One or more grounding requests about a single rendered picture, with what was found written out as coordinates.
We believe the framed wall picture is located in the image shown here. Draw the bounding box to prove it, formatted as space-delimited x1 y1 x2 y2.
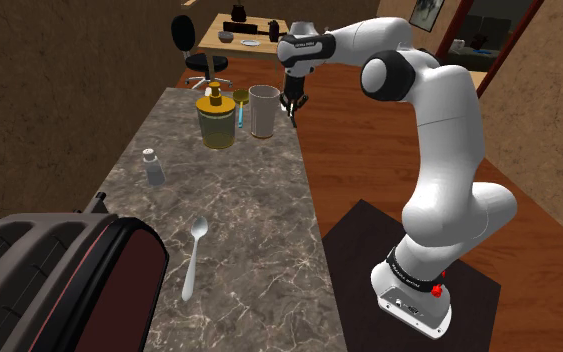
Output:
408 0 446 34

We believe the black office chair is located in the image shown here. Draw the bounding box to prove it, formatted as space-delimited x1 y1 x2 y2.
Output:
170 14 234 91

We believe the amber soap dispenser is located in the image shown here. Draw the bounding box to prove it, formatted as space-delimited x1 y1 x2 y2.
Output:
194 81 238 150

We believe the small yellow cup with blue handle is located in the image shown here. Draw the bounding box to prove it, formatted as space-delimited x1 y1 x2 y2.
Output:
232 88 251 130

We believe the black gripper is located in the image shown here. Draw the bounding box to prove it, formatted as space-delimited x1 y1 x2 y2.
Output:
279 74 309 129

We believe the wooden desk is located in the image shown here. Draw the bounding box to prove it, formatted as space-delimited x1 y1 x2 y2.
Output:
196 4 292 64

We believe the red framed doorway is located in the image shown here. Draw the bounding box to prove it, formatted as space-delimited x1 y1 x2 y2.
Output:
434 0 546 100

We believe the dark red and grey toaster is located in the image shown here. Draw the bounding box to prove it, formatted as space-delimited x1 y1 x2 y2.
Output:
0 191 170 352

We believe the silver spoon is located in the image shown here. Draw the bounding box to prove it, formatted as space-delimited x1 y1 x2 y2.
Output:
180 216 210 302

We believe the beige cup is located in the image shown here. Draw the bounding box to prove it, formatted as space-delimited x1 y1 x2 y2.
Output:
248 84 282 140

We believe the glass salt shaker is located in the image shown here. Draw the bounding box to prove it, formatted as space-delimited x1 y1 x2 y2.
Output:
141 147 167 187

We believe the dark robot stand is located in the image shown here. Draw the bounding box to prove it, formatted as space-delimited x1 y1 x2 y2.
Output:
321 198 503 352

